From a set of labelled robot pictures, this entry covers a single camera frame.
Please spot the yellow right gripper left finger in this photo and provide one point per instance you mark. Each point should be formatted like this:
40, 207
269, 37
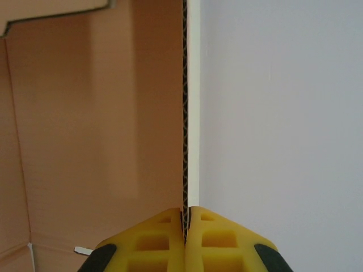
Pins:
154, 243

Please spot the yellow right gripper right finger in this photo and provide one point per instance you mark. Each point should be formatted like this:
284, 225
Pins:
219, 243

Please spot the pink corrugated cardboard box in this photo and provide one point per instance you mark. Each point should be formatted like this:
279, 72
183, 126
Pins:
93, 127

